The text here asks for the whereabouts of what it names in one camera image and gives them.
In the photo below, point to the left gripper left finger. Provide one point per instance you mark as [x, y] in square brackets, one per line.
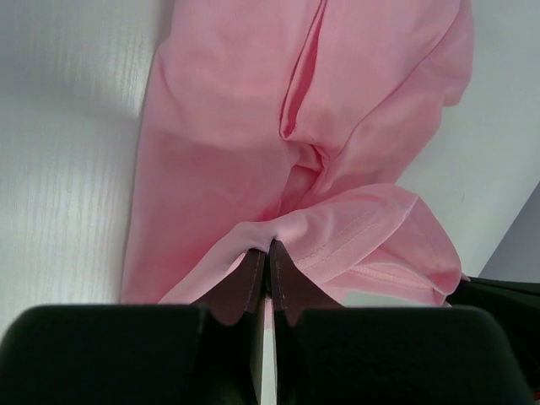
[222, 372]

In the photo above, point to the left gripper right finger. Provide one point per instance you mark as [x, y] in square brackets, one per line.
[292, 293]

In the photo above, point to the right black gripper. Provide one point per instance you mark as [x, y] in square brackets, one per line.
[515, 306]

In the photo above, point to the pink t shirt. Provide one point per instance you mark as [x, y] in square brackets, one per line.
[292, 121]

